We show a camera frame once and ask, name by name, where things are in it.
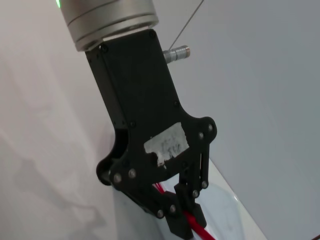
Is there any silver connector on left gripper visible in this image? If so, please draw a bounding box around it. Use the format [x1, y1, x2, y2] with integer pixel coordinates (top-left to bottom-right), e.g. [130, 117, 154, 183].
[162, 44, 191, 62]

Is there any clear document bag red zipper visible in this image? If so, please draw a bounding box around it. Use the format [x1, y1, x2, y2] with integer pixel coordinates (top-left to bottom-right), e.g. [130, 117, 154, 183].
[112, 157, 267, 240]

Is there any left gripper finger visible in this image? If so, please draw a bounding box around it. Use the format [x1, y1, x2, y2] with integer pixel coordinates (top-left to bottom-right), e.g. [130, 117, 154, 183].
[174, 136, 211, 229]
[112, 182, 195, 240]

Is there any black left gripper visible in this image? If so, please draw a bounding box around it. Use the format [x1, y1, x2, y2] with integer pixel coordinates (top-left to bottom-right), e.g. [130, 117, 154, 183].
[84, 29, 219, 192]

